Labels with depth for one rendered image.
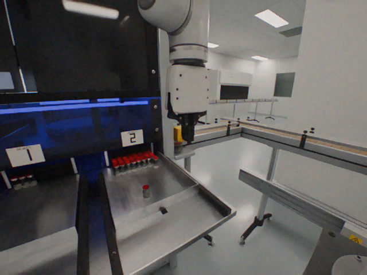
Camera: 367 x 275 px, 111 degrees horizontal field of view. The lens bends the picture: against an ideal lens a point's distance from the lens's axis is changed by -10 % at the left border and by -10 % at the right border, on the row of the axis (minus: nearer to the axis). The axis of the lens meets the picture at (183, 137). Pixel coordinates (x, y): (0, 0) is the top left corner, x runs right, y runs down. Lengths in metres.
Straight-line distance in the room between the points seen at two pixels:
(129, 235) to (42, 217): 0.26
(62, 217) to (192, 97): 0.47
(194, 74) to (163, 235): 0.37
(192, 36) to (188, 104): 0.13
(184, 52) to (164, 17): 0.07
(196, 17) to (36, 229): 0.60
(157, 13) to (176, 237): 0.44
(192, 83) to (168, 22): 0.12
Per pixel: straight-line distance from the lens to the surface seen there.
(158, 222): 0.43
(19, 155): 0.65
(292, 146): 1.11
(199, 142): 0.95
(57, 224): 0.52
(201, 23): 0.34
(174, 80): 0.31
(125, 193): 0.53
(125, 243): 0.41
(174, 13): 0.29
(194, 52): 0.31
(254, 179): 1.35
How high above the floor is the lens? 1.20
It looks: 18 degrees down
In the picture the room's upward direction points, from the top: straight up
